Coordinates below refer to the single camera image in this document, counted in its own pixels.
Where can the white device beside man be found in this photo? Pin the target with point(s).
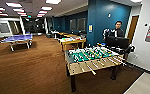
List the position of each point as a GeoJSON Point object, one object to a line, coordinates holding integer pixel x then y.
{"type": "Point", "coordinates": [106, 34]}

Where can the yellow wall sign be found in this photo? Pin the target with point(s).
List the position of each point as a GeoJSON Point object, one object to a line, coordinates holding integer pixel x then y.
{"type": "Point", "coordinates": [90, 28]}

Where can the green exit sign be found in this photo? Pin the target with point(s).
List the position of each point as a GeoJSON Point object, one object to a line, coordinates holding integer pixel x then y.
{"type": "Point", "coordinates": [29, 16]}

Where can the foosball table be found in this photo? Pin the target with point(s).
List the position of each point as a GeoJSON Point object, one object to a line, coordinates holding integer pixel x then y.
{"type": "Point", "coordinates": [94, 58]}

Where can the brown wooden door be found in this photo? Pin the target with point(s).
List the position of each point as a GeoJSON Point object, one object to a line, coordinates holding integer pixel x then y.
{"type": "Point", "coordinates": [132, 30]}

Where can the items on gaming table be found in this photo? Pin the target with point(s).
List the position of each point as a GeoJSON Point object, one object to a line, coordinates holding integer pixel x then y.
{"type": "Point", "coordinates": [72, 38]}

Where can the black wheeled cart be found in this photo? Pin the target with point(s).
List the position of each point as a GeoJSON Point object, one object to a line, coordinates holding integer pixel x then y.
{"type": "Point", "coordinates": [119, 45]}

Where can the man in dark shirt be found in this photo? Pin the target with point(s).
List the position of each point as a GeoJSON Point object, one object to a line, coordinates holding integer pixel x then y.
{"type": "Point", "coordinates": [117, 30]}

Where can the blue ping pong table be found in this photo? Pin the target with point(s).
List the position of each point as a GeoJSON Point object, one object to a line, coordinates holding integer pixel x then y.
{"type": "Point", "coordinates": [17, 37]}

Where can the dark interior window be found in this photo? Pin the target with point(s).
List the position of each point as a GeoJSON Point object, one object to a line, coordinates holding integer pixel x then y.
{"type": "Point", "coordinates": [77, 25]}

